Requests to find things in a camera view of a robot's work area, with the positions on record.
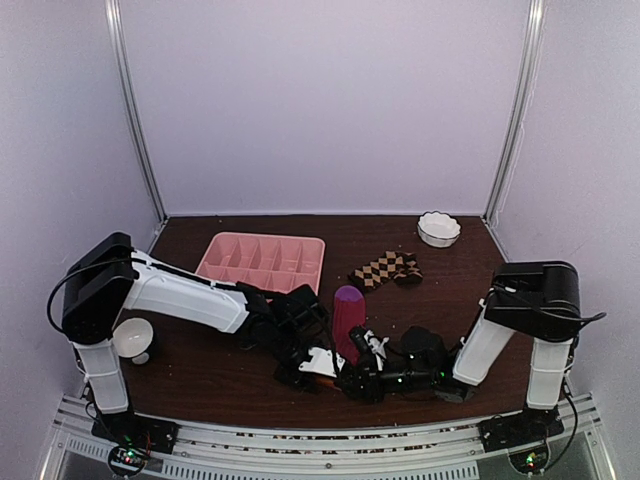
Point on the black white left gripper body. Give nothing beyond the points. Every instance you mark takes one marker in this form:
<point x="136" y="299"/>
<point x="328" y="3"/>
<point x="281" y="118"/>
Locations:
<point x="295" y="373"/>

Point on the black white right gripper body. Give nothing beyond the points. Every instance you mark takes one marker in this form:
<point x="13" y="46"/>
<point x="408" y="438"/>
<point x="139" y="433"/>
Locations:
<point x="414" y="381"/>

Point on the magenta purple sock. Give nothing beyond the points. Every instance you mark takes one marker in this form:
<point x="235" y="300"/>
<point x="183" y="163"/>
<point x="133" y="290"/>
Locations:
<point x="349" y="311"/>

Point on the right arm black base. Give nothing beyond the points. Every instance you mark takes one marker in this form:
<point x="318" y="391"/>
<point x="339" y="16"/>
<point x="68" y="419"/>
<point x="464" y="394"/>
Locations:
<point x="525" y="427"/>

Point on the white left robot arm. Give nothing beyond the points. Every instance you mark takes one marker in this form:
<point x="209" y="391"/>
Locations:
<point x="114" y="276"/>

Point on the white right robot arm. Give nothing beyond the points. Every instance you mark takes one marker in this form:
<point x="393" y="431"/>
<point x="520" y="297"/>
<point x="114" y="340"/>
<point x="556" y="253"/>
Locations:
<point x="538" y="299"/>

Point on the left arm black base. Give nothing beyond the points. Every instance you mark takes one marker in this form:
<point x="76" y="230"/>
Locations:
<point x="142" y="433"/>

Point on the brown checkered sock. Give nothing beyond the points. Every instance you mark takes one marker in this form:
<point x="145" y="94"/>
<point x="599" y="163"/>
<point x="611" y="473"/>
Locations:
<point x="396" y="267"/>

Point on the pink divided plastic tray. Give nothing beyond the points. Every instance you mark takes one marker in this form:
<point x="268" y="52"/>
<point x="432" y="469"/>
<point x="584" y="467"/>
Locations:
<point x="269" y="262"/>

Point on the white scalloped bowl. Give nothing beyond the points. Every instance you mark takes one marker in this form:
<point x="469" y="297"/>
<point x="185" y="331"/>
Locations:
<point x="438" y="230"/>

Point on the aluminium front frame rail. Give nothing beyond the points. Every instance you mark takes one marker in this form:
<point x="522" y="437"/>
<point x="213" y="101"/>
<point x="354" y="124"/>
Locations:
<point x="443" y="450"/>

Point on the aluminium right corner post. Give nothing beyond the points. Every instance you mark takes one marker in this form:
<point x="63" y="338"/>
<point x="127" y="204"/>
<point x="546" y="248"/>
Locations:
<point x="524" y="88"/>

